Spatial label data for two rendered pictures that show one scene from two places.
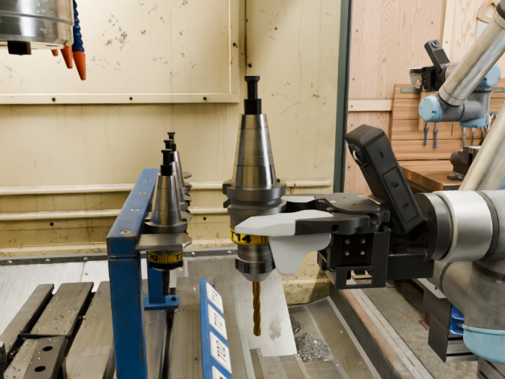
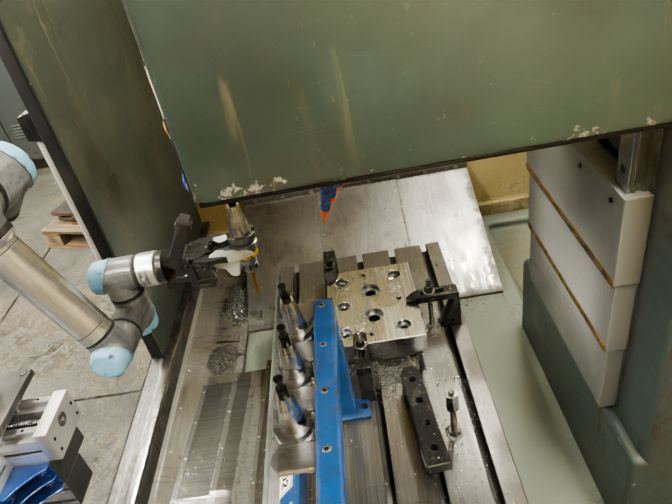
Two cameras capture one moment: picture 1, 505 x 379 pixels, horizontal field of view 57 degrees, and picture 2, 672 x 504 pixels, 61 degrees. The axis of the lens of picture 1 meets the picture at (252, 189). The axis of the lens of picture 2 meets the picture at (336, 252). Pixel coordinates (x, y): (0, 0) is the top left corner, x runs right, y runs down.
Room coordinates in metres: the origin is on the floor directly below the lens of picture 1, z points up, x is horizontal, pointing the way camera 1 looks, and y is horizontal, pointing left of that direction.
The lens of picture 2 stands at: (1.42, 0.39, 1.93)
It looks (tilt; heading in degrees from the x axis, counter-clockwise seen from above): 35 degrees down; 191
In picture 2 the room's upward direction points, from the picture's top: 12 degrees counter-clockwise
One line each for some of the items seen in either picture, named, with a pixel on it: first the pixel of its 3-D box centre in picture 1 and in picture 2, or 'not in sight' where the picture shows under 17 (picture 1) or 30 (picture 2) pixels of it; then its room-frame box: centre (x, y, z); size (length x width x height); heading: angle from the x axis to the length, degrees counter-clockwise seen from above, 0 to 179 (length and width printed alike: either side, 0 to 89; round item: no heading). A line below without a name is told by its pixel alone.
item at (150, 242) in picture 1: (165, 241); (296, 313); (0.59, 0.12, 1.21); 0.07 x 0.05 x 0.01; 97
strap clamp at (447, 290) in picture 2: not in sight; (432, 302); (0.31, 0.38, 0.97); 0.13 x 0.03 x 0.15; 97
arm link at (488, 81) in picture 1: (477, 75); not in sight; (1.43, -0.67, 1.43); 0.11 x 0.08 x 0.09; 21
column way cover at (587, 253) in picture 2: not in sight; (570, 246); (0.38, 0.68, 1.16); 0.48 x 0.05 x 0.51; 7
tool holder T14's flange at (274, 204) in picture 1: (254, 195); (241, 237); (0.45, 0.00, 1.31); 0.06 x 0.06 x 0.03
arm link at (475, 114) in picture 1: (469, 108); not in sight; (1.42, -0.65, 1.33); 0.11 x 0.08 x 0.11; 111
